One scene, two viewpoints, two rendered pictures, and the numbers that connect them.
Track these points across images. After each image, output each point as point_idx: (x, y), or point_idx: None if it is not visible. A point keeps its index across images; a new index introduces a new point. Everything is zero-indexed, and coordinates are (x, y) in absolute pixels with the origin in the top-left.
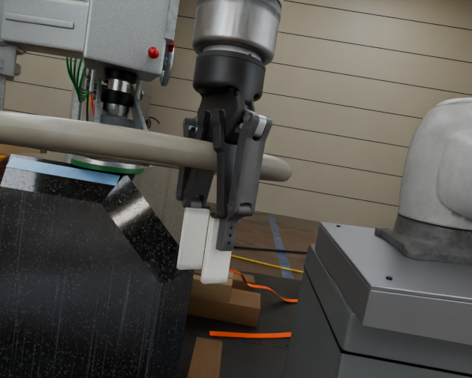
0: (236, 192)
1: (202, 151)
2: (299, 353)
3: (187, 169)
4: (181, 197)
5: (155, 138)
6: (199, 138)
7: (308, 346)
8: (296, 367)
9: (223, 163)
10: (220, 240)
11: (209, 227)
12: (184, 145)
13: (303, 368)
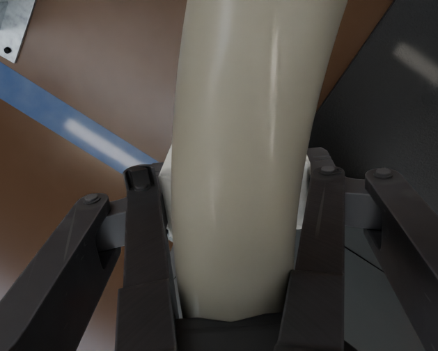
0: (67, 223)
1: (172, 227)
2: (388, 336)
3: (396, 236)
4: (365, 179)
5: (193, 17)
6: (300, 299)
7: (362, 342)
8: (384, 320)
9: (127, 262)
10: (156, 170)
11: (170, 161)
12: (173, 159)
13: (356, 317)
